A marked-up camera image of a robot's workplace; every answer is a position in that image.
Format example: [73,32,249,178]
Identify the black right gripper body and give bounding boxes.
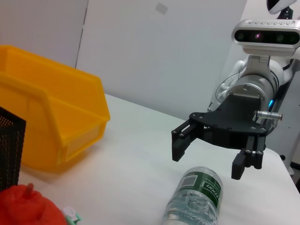
[188,94,268,151]

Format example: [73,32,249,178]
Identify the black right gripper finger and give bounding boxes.
[171,120,205,162]
[231,136,266,181]

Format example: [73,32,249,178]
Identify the clear water bottle green label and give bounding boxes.
[161,165,224,225]

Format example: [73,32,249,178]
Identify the green utility knife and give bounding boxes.
[62,205,83,225]

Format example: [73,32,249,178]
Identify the red-orange toy orange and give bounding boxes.
[0,183,67,225]

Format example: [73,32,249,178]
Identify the black mesh pen holder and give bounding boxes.
[0,106,27,192]

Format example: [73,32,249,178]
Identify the yellow plastic storage bin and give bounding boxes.
[0,44,111,174]

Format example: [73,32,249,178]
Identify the grey gripper cable with plugs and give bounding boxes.
[256,110,284,120]

